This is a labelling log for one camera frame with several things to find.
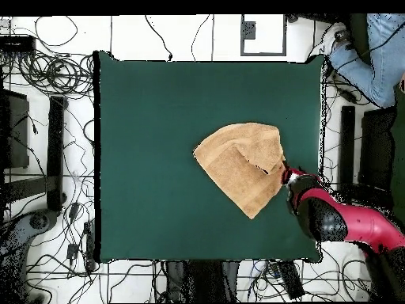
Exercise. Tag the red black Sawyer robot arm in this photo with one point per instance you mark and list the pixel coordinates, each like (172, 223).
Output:
(364, 223)

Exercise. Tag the large black box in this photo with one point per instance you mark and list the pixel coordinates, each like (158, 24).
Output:
(14, 133)
(376, 148)

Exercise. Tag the black power adapter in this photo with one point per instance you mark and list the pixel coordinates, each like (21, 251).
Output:
(347, 96)

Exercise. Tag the gray stand base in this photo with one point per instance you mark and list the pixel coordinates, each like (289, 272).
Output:
(19, 234)

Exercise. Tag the person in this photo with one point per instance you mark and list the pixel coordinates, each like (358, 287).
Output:
(383, 63)

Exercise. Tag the person's hand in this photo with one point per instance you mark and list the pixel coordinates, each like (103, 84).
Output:
(403, 84)

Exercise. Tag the black stand crossbar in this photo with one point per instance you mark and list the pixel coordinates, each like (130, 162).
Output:
(25, 188)
(367, 193)

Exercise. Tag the tan terry towel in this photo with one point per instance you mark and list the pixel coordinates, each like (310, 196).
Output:
(240, 158)

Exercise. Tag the small black adapter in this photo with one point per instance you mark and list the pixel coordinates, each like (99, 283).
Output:
(72, 251)
(74, 210)

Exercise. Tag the small gray floor plate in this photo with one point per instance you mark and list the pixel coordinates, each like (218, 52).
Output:
(249, 31)

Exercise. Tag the long black stand bar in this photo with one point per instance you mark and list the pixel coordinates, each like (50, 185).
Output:
(56, 152)
(347, 145)

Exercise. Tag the dark green table cloth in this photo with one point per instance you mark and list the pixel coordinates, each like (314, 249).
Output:
(142, 126)

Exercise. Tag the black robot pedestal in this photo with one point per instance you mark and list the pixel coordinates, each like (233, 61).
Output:
(202, 281)

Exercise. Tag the flat black device box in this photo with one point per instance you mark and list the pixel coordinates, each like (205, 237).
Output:
(17, 44)

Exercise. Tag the gray floor frame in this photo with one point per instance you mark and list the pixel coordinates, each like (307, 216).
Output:
(262, 54)

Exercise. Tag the black power strip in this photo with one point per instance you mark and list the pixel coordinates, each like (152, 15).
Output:
(291, 280)

